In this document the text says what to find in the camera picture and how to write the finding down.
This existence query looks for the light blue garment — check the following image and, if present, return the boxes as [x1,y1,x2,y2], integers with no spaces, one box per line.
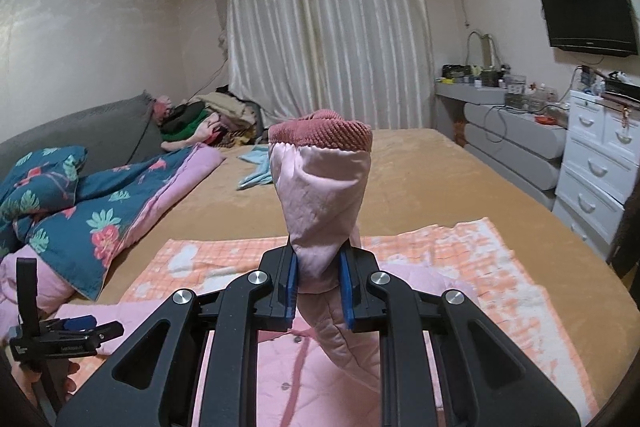
[236,144,275,192]

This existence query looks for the person's left hand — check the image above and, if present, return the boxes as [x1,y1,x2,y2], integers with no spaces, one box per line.
[11,357,80,408]

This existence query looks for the teal floral pillow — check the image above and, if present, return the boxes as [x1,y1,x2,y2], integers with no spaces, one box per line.
[0,146,89,230]

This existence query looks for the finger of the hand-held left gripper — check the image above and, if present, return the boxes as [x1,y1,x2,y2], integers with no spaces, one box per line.
[47,314,97,334]
[75,322,126,346]

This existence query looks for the grey bent hose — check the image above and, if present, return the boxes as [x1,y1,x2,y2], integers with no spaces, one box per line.
[466,30,505,68]

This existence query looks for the pink quilted jacket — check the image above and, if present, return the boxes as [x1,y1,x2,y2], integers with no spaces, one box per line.
[0,108,483,427]

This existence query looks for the grey rounded dresser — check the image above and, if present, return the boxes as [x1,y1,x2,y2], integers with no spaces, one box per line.
[433,79,572,212]

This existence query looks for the pile of mixed clothes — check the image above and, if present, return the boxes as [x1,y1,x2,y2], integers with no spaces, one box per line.
[159,89,268,154]

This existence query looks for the teal floral quilt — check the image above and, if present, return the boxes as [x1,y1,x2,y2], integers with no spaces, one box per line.
[0,142,227,304]

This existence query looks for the white pleated curtain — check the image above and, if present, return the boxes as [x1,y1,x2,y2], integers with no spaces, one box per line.
[216,0,437,134]

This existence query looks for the clutter of bottles and boxes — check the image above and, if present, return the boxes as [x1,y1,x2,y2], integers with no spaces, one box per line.
[439,62,562,114]

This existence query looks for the black wall television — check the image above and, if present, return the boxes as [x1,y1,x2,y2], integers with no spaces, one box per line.
[535,0,639,58]

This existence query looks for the black wall cable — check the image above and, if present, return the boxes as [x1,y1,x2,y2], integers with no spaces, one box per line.
[126,56,232,164]

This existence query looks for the white drawer cabinet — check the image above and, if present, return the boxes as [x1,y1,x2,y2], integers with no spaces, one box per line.
[551,88,640,259]

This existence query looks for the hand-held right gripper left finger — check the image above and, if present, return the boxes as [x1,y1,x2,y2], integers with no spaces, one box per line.
[55,243,301,427]

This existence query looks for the dark furniture piece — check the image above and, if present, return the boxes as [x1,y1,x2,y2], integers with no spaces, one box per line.
[611,199,640,280]

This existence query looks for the orange checkered blanket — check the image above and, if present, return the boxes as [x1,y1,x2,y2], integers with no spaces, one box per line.
[75,217,601,427]

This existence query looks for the dark flat box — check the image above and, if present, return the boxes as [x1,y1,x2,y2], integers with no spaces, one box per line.
[601,79,640,108]

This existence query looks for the grey padded headboard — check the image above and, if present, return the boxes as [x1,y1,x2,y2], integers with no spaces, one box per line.
[0,91,167,172]

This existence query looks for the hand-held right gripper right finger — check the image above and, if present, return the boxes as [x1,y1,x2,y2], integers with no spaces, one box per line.
[339,243,584,427]

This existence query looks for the pink plush toy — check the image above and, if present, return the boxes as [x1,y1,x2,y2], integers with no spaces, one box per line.
[151,94,175,120]

